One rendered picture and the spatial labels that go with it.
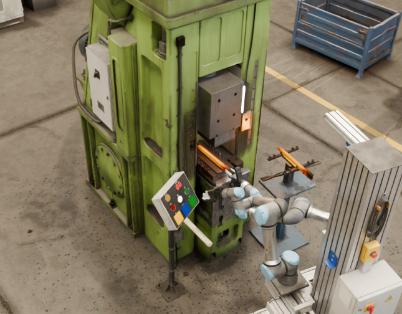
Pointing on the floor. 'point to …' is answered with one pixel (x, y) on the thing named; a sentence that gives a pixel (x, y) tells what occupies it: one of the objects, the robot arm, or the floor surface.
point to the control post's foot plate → (179, 289)
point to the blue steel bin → (347, 30)
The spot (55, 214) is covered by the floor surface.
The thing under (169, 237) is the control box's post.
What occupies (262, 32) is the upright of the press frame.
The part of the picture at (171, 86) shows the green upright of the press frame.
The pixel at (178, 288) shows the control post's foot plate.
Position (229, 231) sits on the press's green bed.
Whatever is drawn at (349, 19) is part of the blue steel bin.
